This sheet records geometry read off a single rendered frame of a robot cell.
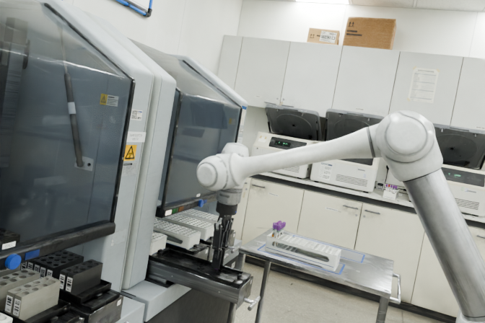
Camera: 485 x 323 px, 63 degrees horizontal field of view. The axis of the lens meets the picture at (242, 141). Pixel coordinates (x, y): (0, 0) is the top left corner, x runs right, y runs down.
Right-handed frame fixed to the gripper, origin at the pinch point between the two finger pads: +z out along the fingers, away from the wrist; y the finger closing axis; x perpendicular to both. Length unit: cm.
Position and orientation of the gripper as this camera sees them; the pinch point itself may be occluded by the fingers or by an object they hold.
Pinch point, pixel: (218, 257)
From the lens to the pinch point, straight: 147.8
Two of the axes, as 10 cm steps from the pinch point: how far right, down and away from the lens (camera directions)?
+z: -1.6, 9.8, 0.6
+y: -3.4, 0.0, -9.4
